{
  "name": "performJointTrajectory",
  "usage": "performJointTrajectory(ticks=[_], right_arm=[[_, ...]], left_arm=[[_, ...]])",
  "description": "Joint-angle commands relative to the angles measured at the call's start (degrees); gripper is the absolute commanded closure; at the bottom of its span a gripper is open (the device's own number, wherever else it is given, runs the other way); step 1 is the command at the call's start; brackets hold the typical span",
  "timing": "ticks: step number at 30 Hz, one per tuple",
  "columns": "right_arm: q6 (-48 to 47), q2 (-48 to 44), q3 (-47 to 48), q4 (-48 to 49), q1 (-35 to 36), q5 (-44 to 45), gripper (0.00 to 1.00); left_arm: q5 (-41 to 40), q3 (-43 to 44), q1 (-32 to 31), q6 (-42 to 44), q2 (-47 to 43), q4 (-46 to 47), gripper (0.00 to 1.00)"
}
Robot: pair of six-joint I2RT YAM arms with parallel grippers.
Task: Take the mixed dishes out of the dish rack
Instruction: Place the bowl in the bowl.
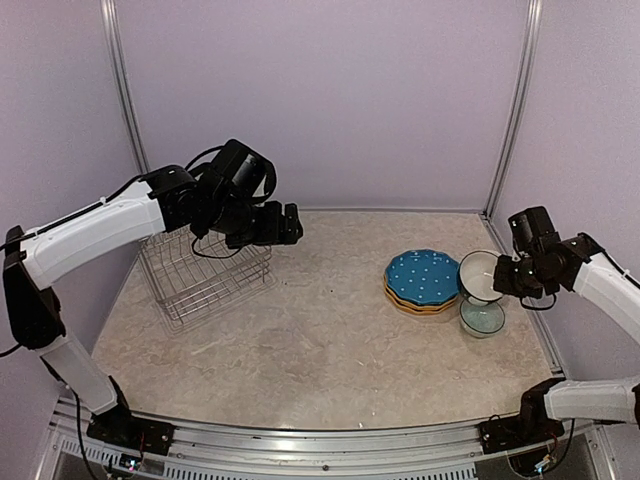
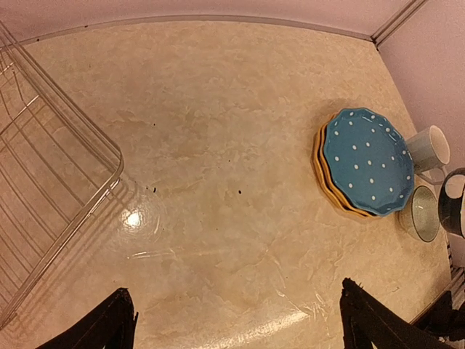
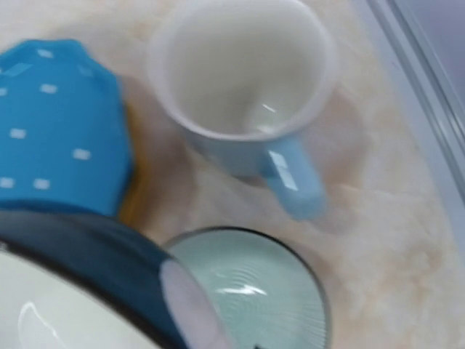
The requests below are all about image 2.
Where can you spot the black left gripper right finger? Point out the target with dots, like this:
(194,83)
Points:
(369,324)

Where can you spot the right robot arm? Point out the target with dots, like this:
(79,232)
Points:
(444,318)

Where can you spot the yellow dotted plate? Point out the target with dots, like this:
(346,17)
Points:
(327,181)
(319,171)

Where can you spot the blue dotted plate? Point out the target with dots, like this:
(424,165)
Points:
(369,161)

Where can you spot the light blue mug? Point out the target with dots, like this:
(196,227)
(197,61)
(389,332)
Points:
(429,150)

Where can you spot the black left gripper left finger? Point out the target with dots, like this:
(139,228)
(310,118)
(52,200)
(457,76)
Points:
(111,324)

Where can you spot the small pale ribbed cup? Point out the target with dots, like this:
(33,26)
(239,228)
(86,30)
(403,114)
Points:
(419,218)

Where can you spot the dark teal white bowl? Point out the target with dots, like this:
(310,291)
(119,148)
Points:
(451,203)

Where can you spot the metal wire dish rack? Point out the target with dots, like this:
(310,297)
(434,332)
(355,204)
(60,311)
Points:
(57,166)

